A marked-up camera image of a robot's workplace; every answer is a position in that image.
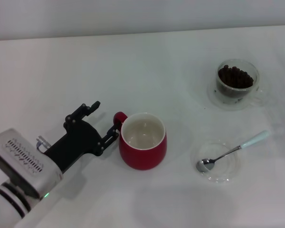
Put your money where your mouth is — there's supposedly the clear glass cup with handle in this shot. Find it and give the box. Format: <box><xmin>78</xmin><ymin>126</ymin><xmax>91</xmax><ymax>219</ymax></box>
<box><xmin>215</xmin><ymin>59</ymin><xmax>265</xmax><ymax>107</ymax></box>

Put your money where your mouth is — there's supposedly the silver cable connector plug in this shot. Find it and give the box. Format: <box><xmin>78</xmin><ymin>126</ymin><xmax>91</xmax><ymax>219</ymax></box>
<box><xmin>36</xmin><ymin>135</ymin><xmax>51</xmax><ymax>152</ymax></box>

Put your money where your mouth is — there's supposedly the pile of coffee beans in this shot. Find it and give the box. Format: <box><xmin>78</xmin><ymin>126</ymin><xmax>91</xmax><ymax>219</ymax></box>
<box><xmin>217</xmin><ymin>64</ymin><xmax>254</xmax><ymax>98</ymax></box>

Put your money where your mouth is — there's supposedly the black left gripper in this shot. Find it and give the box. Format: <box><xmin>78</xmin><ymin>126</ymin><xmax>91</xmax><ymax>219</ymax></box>
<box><xmin>44</xmin><ymin>101</ymin><xmax>121</xmax><ymax>174</ymax></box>

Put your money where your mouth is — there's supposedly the metal spoon light blue handle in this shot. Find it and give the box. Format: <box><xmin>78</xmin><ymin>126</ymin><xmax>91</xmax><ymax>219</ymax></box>
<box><xmin>195</xmin><ymin>130</ymin><xmax>270</xmax><ymax>173</ymax></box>

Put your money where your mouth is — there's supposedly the clear glass saucer with crumbs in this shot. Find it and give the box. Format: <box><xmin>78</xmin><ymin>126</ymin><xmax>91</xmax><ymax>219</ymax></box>
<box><xmin>208</xmin><ymin>78</ymin><xmax>260</xmax><ymax>111</ymax></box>

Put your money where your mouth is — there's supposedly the silver vented left wrist module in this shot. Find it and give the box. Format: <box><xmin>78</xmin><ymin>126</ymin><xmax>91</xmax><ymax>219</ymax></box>
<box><xmin>0</xmin><ymin>128</ymin><xmax>63</xmax><ymax>200</ymax></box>

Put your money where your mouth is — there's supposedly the red ceramic mug white inside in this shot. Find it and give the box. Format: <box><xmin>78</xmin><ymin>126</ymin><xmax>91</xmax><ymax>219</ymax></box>
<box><xmin>113</xmin><ymin>111</ymin><xmax>168</xmax><ymax>171</ymax></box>

